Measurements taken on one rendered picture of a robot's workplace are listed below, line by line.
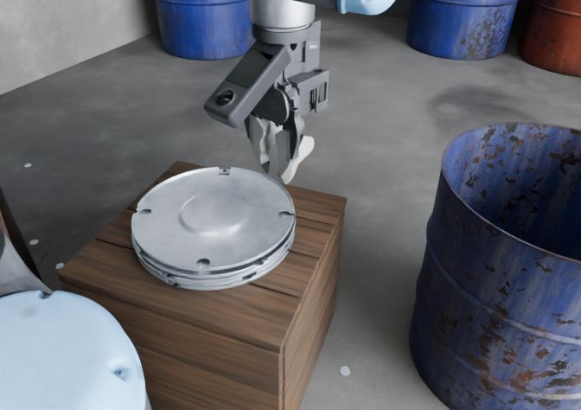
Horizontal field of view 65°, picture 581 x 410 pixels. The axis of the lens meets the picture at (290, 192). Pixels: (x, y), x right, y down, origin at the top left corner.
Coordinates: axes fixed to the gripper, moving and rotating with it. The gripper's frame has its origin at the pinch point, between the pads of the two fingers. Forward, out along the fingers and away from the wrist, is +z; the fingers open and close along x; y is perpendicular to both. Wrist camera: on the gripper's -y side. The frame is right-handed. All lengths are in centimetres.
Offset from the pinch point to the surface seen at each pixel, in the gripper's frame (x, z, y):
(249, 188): 16.6, 16.6, 10.4
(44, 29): 206, 34, 51
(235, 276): 2.3, 17.7, -6.4
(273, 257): 0.8, 17.6, 0.7
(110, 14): 217, 37, 93
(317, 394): -7, 55, 5
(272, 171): 58, 55, 59
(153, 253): 15.1, 16.5, -12.7
